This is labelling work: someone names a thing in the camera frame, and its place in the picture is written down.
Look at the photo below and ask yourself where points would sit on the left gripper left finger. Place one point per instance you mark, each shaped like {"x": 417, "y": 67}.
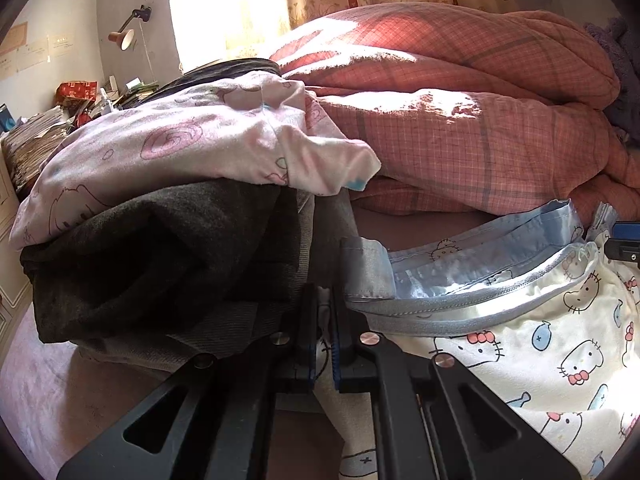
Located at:
{"x": 212, "y": 418}

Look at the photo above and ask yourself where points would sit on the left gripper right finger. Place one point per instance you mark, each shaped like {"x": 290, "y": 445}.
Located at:
{"x": 432, "y": 418}

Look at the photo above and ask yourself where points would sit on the white Hello Kitty pants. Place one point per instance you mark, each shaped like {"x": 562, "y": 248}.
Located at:
{"x": 531, "y": 304}

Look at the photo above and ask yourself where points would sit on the dark folded clothes stack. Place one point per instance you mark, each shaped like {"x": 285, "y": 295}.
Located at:
{"x": 206, "y": 266}

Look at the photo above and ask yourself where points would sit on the pink plaid quilt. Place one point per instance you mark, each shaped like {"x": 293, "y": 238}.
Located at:
{"x": 469, "y": 110}

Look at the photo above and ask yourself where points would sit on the purple fleece blanket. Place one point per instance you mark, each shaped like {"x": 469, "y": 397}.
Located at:
{"x": 621, "y": 44}

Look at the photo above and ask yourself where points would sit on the cream drawer cabinet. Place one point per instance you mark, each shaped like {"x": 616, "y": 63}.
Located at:
{"x": 16, "y": 291}

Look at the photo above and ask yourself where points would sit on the pink cartoon folded garment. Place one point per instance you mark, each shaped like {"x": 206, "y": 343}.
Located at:
{"x": 258, "y": 128}

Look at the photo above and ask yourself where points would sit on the stack of papers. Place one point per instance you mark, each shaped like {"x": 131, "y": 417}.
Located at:
{"x": 28, "y": 145}

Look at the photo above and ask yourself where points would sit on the stack of books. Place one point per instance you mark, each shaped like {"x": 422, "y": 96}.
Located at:
{"x": 134, "y": 96}

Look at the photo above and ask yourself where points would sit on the red box on desk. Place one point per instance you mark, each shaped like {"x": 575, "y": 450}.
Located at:
{"x": 76, "y": 90}

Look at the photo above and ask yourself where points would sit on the pink wall lamp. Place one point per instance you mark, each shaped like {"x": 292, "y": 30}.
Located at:
{"x": 124, "y": 37}

